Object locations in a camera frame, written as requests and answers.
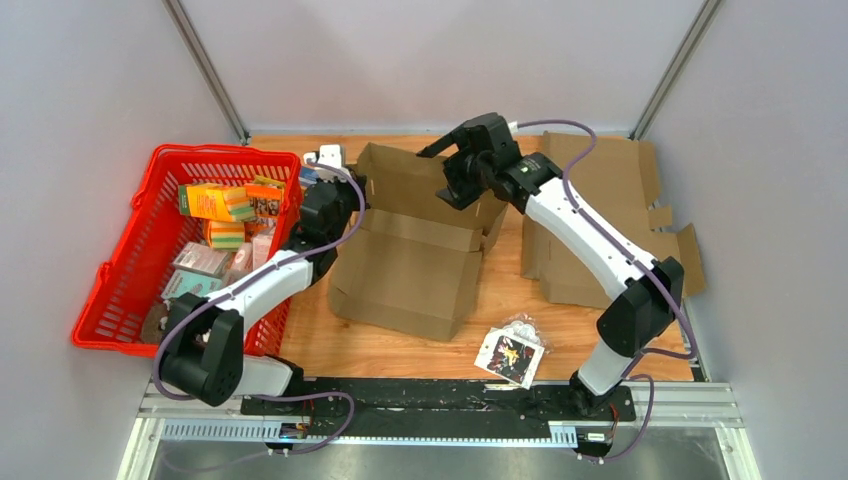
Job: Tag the pink packaged item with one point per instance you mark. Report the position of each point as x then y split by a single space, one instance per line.
202 259

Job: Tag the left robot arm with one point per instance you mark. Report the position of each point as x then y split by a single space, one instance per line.
202 354

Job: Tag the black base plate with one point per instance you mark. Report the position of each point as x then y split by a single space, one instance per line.
427 408

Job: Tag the red plastic shopping basket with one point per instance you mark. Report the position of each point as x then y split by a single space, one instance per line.
132 280

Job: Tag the orange sponge pack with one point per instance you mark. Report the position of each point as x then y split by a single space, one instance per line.
215 202

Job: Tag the teal packaged item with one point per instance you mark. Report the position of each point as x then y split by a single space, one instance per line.
183 281

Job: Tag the orange snack packet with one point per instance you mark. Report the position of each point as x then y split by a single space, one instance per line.
266 197

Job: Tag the flat cardboard box stack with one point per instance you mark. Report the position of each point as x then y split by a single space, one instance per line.
620 180

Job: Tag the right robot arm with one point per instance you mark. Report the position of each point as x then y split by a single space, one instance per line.
645 292

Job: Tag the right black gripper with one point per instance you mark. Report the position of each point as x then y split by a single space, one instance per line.
458 192

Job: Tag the plastic bag with printed card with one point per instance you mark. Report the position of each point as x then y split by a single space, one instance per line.
513 351

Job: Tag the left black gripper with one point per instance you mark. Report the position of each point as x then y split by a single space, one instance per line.
346 186

